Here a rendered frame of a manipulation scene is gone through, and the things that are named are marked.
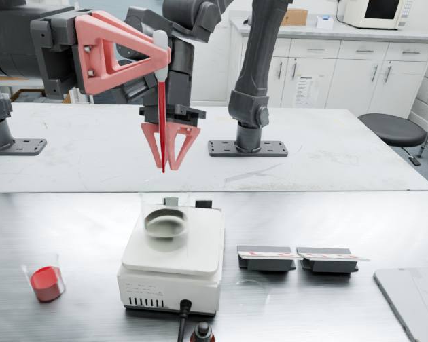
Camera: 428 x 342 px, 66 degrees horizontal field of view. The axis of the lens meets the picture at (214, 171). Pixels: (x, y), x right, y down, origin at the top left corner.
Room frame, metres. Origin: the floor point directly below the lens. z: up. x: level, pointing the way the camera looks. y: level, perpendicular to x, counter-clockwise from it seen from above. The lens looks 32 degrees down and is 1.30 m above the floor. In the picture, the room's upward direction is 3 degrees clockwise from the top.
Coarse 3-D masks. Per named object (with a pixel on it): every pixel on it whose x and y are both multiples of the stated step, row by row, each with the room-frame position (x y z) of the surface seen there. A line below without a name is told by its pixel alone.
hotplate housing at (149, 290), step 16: (224, 224) 0.38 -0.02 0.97; (128, 272) 0.27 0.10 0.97; (144, 272) 0.28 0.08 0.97; (160, 272) 0.28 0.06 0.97; (128, 288) 0.27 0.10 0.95; (144, 288) 0.27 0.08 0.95; (160, 288) 0.26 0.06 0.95; (176, 288) 0.26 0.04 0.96; (192, 288) 0.26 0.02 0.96; (208, 288) 0.26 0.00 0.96; (128, 304) 0.27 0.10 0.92; (144, 304) 0.27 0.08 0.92; (160, 304) 0.27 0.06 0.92; (176, 304) 0.26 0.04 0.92; (192, 304) 0.26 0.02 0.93; (208, 304) 0.26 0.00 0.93
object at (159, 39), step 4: (156, 32) 0.32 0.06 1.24; (160, 32) 0.32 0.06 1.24; (156, 36) 0.31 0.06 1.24; (160, 36) 0.31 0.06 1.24; (164, 36) 0.32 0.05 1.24; (156, 40) 0.31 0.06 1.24; (160, 40) 0.31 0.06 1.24; (164, 40) 0.32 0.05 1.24; (156, 44) 0.31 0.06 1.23; (160, 44) 0.31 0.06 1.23; (164, 44) 0.32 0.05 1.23; (164, 48) 0.32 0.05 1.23; (164, 68) 0.32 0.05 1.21; (156, 72) 0.32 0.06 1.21; (160, 72) 0.31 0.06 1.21; (164, 72) 0.32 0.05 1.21; (160, 76) 0.32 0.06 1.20; (164, 76) 0.32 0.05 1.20
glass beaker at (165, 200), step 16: (160, 176) 0.35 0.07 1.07; (176, 176) 0.35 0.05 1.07; (144, 192) 0.32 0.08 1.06; (160, 192) 0.34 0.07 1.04; (176, 192) 0.34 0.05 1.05; (144, 208) 0.30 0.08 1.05; (160, 208) 0.29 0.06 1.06; (176, 208) 0.29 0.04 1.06; (144, 224) 0.30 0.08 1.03; (160, 224) 0.29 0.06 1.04; (176, 224) 0.29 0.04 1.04; (144, 240) 0.30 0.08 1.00; (160, 240) 0.29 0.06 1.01; (176, 240) 0.29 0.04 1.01
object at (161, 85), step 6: (162, 84) 0.32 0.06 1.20; (162, 90) 0.32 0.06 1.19; (162, 96) 0.32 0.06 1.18; (162, 102) 0.32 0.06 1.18; (162, 108) 0.32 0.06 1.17; (162, 114) 0.32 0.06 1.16; (162, 120) 0.32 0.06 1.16; (162, 126) 0.32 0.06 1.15; (162, 132) 0.32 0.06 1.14; (162, 138) 0.32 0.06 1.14; (162, 144) 0.32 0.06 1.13; (162, 150) 0.32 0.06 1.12; (162, 156) 0.32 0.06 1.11; (162, 162) 0.32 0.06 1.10; (162, 168) 0.32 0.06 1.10
